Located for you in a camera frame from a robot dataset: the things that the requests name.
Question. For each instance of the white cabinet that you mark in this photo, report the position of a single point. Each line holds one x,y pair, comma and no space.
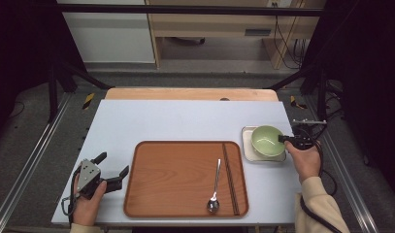
111,39

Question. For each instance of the black metal stand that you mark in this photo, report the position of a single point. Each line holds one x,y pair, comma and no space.
52,93
322,97

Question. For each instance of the white square plate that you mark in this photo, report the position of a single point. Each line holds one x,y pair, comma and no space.
247,152

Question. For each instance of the light wooden table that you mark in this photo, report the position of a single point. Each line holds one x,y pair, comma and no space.
185,94

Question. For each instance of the black horizontal frame bar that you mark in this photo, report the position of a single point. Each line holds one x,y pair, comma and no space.
185,9

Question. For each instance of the metal spoon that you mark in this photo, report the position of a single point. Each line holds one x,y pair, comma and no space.
213,204

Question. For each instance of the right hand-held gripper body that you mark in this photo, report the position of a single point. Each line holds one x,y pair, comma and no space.
303,139

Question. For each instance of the light wooden desk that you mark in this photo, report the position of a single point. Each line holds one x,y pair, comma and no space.
217,26

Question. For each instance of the black curtain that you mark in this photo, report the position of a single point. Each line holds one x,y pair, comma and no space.
369,64
20,48

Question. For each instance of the yellow black tape marker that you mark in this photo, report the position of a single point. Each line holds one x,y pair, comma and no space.
293,101
88,101

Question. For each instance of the person's left hand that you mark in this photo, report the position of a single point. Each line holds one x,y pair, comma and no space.
85,210

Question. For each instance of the brown wooden tray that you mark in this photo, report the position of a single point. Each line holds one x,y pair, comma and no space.
172,184

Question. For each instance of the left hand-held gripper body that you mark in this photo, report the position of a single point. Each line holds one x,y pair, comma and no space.
88,176

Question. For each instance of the aluminium floor rail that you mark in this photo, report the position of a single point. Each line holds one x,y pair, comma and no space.
26,168
356,200

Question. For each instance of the green bowl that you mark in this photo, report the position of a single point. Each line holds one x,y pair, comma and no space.
266,142

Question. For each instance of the person's right hand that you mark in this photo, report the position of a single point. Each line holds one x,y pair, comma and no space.
306,163

